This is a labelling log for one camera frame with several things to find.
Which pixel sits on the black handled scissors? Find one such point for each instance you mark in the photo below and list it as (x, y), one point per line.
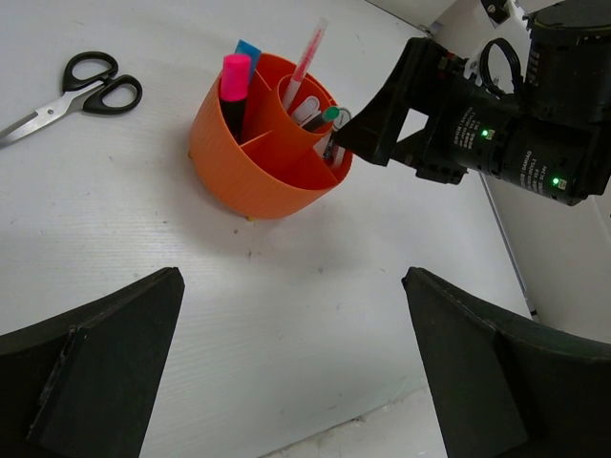
(78, 94)

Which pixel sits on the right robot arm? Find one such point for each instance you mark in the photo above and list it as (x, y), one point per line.
(542, 124)

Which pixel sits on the blue capped black highlighter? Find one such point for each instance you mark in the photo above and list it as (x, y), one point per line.
(246, 48)

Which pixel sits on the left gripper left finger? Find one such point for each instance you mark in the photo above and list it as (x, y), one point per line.
(84, 383)

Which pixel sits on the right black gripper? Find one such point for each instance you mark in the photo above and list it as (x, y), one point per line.
(468, 125)

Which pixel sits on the pink capped black highlighter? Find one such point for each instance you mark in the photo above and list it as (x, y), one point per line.
(234, 87)

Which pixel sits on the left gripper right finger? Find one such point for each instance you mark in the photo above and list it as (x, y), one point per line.
(503, 385)

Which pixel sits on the aluminium side rail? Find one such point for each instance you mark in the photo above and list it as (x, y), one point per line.
(534, 316)

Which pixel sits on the pink translucent pen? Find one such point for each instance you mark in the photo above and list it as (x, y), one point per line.
(302, 67)

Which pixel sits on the black clear gel pen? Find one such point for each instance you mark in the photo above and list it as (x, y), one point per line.
(322, 119)

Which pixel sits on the orange round compartment organizer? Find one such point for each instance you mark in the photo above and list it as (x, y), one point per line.
(273, 170)

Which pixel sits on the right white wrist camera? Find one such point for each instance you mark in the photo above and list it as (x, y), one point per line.
(499, 11)

